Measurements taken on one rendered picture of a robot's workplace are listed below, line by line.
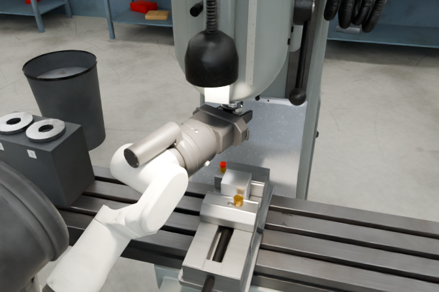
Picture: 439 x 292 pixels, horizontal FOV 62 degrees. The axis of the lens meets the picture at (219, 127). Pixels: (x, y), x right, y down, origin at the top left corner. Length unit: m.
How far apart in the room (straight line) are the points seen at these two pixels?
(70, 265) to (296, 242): 0.53
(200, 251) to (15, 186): 0.55
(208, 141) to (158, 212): 0.15
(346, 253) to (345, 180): 1.67
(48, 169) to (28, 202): 0.69
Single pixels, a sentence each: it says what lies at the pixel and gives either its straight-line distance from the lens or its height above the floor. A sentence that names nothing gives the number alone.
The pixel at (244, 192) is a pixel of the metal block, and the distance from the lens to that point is 0.83.
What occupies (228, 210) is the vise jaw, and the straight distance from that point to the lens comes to 0.82.
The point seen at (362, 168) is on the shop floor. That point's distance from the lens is 2.72.
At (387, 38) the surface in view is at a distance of 4.48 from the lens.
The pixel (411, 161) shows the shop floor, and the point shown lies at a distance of 2.93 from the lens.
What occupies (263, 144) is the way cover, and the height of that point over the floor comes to 0.96.
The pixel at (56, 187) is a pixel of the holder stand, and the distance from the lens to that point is 1.01.
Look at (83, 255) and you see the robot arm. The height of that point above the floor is 1.20.
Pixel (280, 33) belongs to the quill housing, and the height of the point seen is 1.44.
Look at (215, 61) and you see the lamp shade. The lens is 0.46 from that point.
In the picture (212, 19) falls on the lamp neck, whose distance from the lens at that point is 0.47.
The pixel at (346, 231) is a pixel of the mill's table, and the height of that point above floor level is 0.93.
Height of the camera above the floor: 1.63
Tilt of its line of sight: 34 degrees down
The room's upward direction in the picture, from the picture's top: straight up
